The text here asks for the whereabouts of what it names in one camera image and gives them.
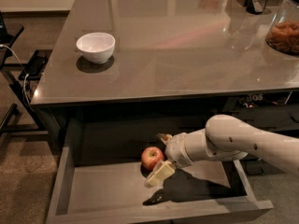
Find red apple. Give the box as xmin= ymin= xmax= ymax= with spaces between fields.
xmin=141 ymin=147 xmax=164 ymax=171

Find white cable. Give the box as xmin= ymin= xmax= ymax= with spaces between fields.
xmin=0 ymin=43 xmax=35 ymax=111

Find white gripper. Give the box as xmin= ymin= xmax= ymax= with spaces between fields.
xmin=144 ymin=133 xmax=192 ymax=189

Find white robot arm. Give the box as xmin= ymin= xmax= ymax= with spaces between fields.
xmin=144 ymin=115 xmax=299 ymax=188

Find white ceramic bowl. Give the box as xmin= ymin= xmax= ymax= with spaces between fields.
xmin=76 ymin=32 xmax=116 ymax=64

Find black side desk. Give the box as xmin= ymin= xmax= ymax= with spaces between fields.
xmin=0 ymin=12 xmax=52 ymax=134

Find dark lower drawer cabinet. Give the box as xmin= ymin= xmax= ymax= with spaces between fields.
xmin=224 ymin=91 xmax=299 ymax=176

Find glass jar with snacks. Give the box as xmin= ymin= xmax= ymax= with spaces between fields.
xmin=265 ymin=0 xmax=299 ymax=55

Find open grey top drawer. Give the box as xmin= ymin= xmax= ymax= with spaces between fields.
xmin=46 ymin=111 xmax=273 ymax=224

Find grey counter cabinet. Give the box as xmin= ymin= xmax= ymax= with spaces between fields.
xmin=31 ymin=0 xmax=299 ymax=143

